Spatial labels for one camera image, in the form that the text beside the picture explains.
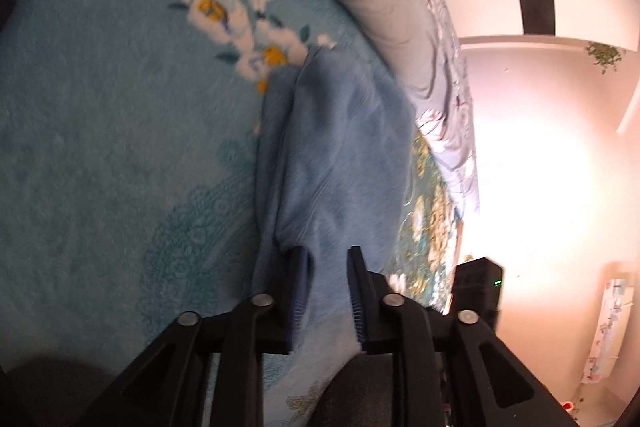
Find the light blue sweater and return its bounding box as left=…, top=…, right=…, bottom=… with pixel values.
left=252, top=46, right=414, bottom=353

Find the black folded garment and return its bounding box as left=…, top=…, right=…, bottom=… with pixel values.
left=307, top=353, right=393, bottom=427

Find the grey floral duvet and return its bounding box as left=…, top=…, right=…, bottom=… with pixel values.
left=340, top=0, right=480, bottom=220

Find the teal floral bed blanket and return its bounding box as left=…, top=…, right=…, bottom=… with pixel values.
left=0, top=0, right=464, bottom=427

